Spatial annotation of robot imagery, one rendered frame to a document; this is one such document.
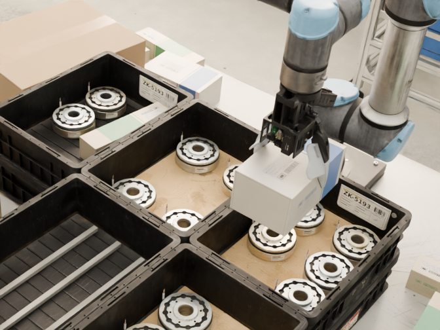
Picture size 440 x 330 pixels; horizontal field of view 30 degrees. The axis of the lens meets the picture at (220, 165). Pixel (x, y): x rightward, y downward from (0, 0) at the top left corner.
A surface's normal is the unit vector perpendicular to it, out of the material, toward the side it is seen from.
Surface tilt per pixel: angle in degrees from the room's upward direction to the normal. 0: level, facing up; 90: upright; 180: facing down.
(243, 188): 90
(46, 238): 0
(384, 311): 0
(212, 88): 90
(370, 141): 94
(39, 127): 0
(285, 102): 90
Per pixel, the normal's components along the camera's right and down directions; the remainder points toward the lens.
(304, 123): 0.09, -0.77
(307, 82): 0.05, 0.63
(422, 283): -0.50, 0.51
